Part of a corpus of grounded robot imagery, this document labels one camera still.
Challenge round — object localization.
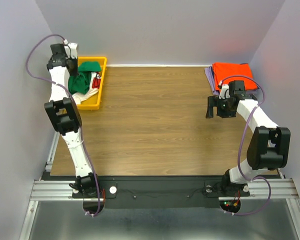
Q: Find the green t shirt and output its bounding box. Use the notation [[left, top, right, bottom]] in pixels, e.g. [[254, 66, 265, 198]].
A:
[[68, 61, 102, 95]]

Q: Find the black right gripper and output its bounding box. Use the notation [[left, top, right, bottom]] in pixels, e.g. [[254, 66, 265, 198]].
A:
[[204, 95, 235, 118]]

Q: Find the folded purple t shirt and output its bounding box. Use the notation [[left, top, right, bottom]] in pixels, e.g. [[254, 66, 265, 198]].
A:
[[204, 65, 220, 96]]

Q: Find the yellow plastic bin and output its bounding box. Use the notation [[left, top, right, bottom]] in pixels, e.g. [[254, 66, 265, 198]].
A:
[[77, 56, 108, 111]]

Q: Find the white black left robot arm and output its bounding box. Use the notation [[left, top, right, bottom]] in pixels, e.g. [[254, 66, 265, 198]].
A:
[[44, 40, 101, 197]]

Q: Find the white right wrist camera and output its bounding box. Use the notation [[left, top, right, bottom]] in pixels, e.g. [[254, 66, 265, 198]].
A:
[[219, 84, 230, 99]]

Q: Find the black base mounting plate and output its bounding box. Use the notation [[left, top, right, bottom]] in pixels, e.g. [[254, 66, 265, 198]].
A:
[[38, 175, 283, 210]]

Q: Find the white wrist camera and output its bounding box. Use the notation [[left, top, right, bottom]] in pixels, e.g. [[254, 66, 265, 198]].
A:
[[63, 39, 78, 59], [219, 84, 230, 99]]

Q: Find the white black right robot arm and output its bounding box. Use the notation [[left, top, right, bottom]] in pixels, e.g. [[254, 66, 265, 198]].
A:
[[205, 80, 291, 195]]

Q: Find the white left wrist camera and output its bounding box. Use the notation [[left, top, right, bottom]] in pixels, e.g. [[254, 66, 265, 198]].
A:
[[63, 39, 78, 59]]

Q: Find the folded orange t shirt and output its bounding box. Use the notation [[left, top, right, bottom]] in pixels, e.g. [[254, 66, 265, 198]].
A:
[[212, 62, 258, 92]]

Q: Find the aluminium frame rail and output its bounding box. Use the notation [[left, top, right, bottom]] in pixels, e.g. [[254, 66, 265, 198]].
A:
[[30, 178, 299, 201]]

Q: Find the white t shirt red print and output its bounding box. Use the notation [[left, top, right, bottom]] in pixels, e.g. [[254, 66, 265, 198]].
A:
[[72, 72, 101, 105]]

